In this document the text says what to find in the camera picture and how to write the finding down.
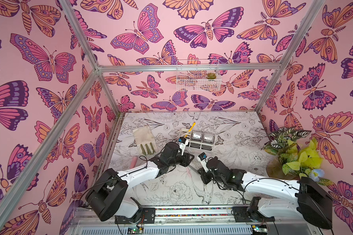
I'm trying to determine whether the pink toothbrush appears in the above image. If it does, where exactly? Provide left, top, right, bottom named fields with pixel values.
left=186, top=165, right=199, bottom=178

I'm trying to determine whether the yellow toothbrush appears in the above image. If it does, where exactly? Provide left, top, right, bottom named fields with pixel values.
left=184, top=122, right=196, bottom=138

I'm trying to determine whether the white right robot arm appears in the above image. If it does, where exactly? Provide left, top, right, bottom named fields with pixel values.
left=197, top=153, right=333, bottom=230

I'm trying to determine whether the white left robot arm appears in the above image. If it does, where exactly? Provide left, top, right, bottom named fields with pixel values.
left=85, top=142, right=195, bottom=223

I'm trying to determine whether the cream toothbrush holder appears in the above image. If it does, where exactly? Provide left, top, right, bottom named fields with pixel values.
left=179, top=128, right=218, bottom=151

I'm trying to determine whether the beige green-fingered glove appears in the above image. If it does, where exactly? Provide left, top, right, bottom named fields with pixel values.
left=132, top=125, right=158, bottom=156

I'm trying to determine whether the pink cylinder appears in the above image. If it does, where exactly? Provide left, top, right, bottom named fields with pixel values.
left=130, top=156, right=138, bottom=168

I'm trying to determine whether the artificial leafy potted plant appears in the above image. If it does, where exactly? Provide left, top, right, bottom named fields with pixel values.
left=262, top=127, right=334, bottom=186

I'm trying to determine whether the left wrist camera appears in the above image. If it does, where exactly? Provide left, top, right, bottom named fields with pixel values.
left=177, top=136, right=189, bottom=156

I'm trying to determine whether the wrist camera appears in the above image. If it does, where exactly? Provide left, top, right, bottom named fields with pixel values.
left=177, top=136, right=189, bottom=156
left=197, top=152, right=209, bottom=172

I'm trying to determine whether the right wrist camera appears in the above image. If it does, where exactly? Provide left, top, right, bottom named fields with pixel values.
left=197, top=152, right=209, bottom=172

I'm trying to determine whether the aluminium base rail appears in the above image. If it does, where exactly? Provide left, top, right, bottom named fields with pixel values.
left=67, top=205, right=322, bottom=235

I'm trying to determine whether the white wire basket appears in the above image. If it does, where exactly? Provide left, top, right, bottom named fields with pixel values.
left=175, top=64, right=222, bottom=93

